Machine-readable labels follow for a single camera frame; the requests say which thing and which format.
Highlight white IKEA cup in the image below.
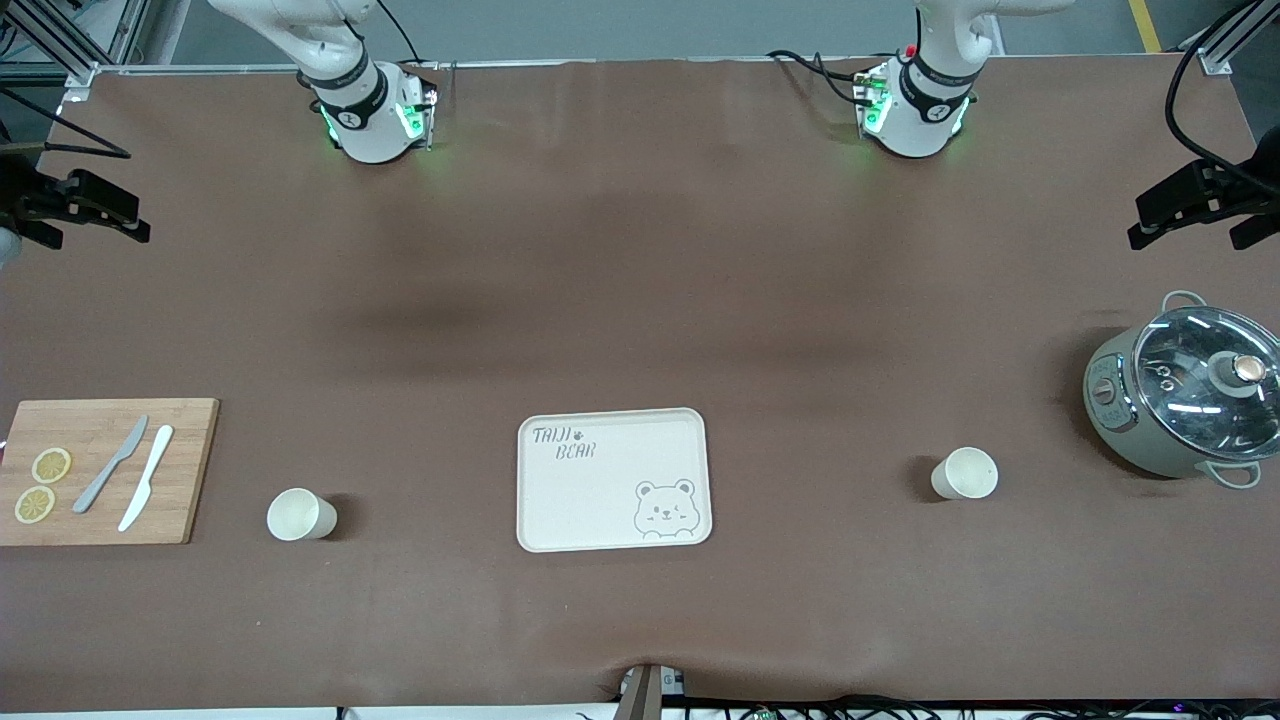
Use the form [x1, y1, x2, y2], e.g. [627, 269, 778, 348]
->
[930, 446, 999, 501]
[266, 487, 338, 543]

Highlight cream bear print tray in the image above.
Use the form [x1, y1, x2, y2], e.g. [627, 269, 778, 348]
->
[516, 407, 714, 553]

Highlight glass pot lid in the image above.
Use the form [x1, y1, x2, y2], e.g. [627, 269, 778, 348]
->
[1133, 305, 1280, 461]

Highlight grey pot with glass lid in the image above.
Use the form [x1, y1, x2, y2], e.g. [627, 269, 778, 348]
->
[1083, 290, 1280, 489]

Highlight grey plastic knife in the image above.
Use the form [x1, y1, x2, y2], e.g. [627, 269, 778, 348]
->
[72, 415, 149, 515]

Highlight white plastic knife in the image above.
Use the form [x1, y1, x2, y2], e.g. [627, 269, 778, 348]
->
[118, 425, 175, 533]

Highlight bamboo cutting board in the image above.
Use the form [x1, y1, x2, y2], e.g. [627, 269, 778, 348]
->
[0, 398, 220, 546]

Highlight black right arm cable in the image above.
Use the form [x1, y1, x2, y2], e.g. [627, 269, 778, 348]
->
[0, 85, 133, 161]

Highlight aluminium frame profile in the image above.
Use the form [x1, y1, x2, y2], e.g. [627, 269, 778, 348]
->
[0, 0, 151, 89]
[1180, 0, 1280, 77]

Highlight black base cable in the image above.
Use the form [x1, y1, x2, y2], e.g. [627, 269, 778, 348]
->
[766, 48, 873, 107]

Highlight front camera mount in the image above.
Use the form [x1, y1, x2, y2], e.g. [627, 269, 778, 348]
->
[615, 663, 687, 720]

